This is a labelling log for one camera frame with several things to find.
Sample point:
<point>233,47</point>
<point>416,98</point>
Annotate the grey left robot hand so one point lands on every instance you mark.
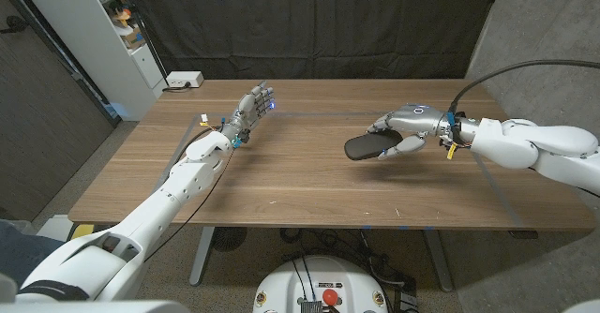
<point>246,111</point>

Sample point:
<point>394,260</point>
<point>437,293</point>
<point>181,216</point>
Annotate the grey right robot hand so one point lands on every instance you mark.
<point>422,121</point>

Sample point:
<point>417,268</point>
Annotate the black glasses case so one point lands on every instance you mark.
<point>368,145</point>

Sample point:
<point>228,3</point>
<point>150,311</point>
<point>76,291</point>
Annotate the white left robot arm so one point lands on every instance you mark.
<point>154,214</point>

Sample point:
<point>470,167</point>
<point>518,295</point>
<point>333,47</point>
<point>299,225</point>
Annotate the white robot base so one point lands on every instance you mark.
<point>281,285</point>

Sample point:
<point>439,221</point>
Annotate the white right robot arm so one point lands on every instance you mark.
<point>539,146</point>

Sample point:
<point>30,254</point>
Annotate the white power strip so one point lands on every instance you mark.
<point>185,78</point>

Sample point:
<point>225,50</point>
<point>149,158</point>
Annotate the black backdrop curtain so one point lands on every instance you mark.
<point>304,22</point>

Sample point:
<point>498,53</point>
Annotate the black round floor fan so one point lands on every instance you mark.
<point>229,238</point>

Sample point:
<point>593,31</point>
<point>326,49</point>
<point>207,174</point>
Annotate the black backdrop stand pole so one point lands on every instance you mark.
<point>143,34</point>

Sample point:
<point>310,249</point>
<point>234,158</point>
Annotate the cardboard box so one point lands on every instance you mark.
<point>133,37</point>

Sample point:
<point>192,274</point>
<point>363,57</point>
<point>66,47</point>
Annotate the grey table leg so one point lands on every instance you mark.
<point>439,266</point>
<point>201,257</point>

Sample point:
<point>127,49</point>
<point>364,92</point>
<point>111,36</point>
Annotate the orange toy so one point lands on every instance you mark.
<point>122,18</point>

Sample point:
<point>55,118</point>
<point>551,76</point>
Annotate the white shelf cabinet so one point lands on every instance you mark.
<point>89,46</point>

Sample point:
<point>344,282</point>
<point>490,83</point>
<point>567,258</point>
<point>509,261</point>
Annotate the red emergency stop button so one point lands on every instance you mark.
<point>330,297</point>

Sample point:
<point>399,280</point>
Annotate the yellow and black floor object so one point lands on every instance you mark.
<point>83,231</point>

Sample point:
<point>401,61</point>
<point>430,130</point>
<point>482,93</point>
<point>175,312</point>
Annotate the dark wooden door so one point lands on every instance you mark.
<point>42,116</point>

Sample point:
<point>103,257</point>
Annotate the white floor box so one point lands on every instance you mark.
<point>54,228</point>

